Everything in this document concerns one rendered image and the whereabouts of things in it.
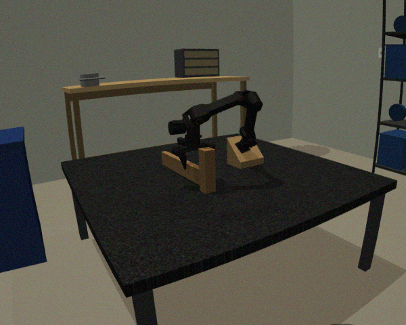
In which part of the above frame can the wooden post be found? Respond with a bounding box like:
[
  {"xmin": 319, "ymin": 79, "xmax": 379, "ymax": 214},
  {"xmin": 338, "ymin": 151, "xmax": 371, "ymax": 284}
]
[{"xmin": 198, "ymin": 147, "xmax": 216, "ymax": 194}]

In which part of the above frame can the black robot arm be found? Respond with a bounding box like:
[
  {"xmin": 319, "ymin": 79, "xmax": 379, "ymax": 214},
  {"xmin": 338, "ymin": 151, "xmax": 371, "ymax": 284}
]
[{"xmin": 168, "ymin": 90, "xmax": 263, "ymax": 153}]

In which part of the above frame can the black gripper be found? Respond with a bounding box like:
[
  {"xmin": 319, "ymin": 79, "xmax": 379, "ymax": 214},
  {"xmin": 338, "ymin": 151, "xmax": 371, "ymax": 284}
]
[{"xmin": 171, "ymin": 132, "xmax": 215, "ymax": 170}]

